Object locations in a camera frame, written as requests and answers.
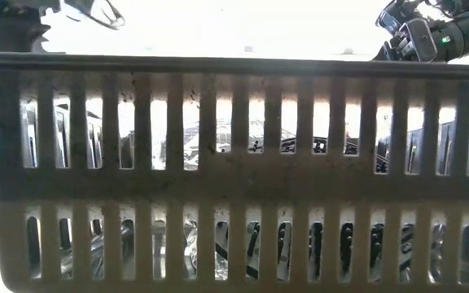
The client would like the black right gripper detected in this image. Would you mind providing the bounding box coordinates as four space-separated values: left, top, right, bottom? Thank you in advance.
375 0 447 63

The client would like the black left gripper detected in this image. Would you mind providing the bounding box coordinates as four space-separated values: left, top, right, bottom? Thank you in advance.
0 0 63 16

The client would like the clear bag with black sponge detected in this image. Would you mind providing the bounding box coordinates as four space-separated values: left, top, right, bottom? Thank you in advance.
90 217 170 282
181 219 469 282
160 117 360 171

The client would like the black round sponge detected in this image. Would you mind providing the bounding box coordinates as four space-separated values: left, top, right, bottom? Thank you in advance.
213 221 386 282

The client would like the black slotted plastic basket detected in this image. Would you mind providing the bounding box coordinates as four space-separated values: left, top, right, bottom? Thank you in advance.
375 115 469 177
0 51 469 293

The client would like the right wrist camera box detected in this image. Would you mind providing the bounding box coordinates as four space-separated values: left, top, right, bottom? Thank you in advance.
399 17 439 63

